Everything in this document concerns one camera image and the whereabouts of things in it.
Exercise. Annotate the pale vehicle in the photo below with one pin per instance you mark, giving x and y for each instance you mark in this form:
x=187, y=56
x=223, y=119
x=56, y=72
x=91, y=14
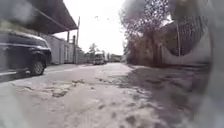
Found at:
x=99, y=58

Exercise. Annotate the grey concrete road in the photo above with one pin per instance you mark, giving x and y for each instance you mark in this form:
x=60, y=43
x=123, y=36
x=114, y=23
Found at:
x=83, y=100

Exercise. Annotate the utility pole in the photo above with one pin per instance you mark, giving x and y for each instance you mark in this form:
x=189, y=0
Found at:
x=77, y=33

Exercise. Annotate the row of trees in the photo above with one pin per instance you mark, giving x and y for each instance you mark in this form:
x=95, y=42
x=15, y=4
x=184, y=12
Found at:
x=143, y=23

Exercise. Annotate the building with dark canopy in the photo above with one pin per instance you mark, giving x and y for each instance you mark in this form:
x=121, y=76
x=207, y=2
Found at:
x=50, y=16

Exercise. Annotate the black car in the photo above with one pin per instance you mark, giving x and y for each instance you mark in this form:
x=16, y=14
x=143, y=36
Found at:
x=23, y=53

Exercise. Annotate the wall with mesh fence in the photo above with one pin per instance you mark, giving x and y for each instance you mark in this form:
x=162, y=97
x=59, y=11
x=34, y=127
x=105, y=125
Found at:
x=186, y=46

